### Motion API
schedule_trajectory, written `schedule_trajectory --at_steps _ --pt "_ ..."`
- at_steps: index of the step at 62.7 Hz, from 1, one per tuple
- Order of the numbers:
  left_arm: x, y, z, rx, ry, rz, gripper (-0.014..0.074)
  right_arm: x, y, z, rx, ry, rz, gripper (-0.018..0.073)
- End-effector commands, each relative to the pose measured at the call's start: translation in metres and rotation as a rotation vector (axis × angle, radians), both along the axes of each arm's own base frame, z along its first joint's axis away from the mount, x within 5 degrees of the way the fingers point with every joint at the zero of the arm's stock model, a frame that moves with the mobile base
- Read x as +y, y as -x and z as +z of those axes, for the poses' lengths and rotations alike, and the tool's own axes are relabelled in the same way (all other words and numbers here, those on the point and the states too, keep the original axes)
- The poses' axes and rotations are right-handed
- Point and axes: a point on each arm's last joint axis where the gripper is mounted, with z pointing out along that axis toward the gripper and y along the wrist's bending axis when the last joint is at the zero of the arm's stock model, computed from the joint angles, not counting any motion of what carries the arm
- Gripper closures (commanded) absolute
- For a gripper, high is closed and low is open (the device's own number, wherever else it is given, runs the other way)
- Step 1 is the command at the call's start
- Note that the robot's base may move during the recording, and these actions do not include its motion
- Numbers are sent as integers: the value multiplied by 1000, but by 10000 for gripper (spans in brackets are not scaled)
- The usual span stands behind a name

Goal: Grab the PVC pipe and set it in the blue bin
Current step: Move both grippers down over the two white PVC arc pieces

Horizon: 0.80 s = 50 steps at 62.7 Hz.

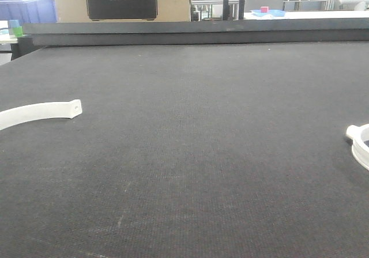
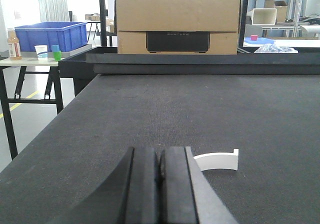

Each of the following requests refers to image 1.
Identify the large cardboard box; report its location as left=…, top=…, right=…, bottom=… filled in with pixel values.
left=54, top=0, right=191, bottom=23

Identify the light blue tray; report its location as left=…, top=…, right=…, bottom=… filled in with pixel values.
left=251, top=9, right=286, bottom=17

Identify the white plastic ring piece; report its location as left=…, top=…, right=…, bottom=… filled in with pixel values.
left=345, top=123, right=369, bottom=172

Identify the pink cube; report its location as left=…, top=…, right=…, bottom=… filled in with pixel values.
left=260, top=6, right=269, bottom=13

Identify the dark blue storage bin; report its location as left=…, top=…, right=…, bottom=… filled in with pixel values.
left=1, top=0, right=57, bottom=25

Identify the white curved plastic strip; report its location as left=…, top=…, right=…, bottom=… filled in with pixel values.
left=1, top=99, right=82, bottom=130

